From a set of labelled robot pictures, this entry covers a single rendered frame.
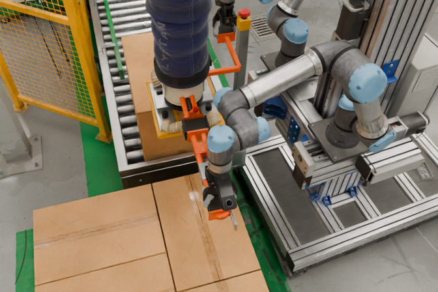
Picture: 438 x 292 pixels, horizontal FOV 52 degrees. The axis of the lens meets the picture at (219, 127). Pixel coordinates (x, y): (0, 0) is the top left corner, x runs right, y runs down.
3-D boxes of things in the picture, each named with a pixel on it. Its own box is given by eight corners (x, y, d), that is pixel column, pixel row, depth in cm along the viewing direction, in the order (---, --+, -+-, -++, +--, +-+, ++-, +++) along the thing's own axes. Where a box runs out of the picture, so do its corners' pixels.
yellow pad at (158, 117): (145, 84, 208) (145, 76, 205) (167, 81, 210) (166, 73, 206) (158, 139, 187) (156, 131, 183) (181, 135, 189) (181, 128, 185)
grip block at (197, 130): (181, 126, 179) (180, 116, 174) (205, 122, 181) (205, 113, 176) (186, 143, 174) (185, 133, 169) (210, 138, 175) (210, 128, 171)
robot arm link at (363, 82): (375, 116, 184) (356, 38, 139) (400, 142, 175) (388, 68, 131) (351, 134, 185) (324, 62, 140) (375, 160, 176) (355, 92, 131)
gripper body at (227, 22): (220, 29, 203) (221, 6, 194) (216, 18, 208) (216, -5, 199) (236, 27, 204) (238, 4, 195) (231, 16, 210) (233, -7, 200)
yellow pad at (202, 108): (186, 77, 212) (186, 70, 208) (206, 74, 214) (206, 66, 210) (202, 131, 191) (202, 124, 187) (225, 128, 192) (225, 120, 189)
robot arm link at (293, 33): (287, 58, 212) (291, 35, 202) (274, 42, 220) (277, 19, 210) (309, 53, 215) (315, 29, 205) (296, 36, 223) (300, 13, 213)
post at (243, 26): (230, 128, 333) (236, 14, 257) (238, 126, 335) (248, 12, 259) (233, 135, 329) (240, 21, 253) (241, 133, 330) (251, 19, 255)
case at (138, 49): (130, 88, 281) (120, 36, 251) (192, 77, 288) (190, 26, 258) (145, 163, 244) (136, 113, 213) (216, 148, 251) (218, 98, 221)
